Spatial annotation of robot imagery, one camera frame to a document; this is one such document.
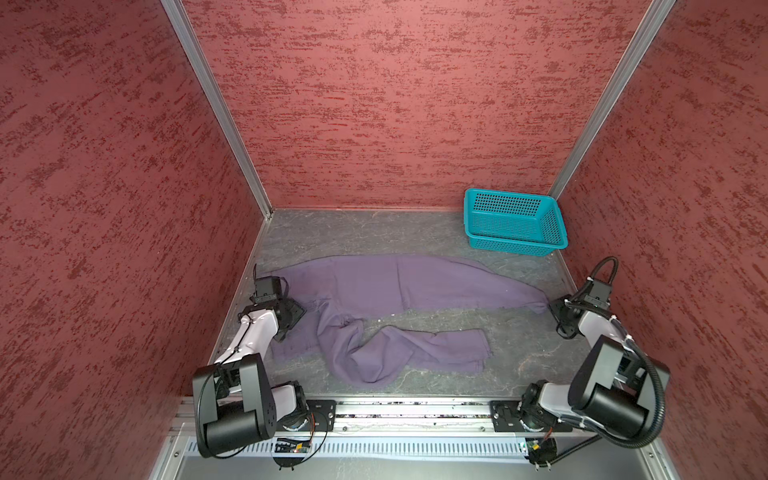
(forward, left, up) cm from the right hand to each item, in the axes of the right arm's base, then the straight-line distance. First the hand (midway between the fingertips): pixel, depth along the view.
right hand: (550, 311), depth 89 cm
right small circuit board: (-34, +13, -5) cm, 37 cm away
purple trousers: (+7, +62, -2) cm, 63 cm away
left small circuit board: (-31, +76, -6) cm, 82 cm away
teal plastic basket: (+40, -2, -3) cm, 40 cm away
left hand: (-1, +78, -1) cm, 78 cm away
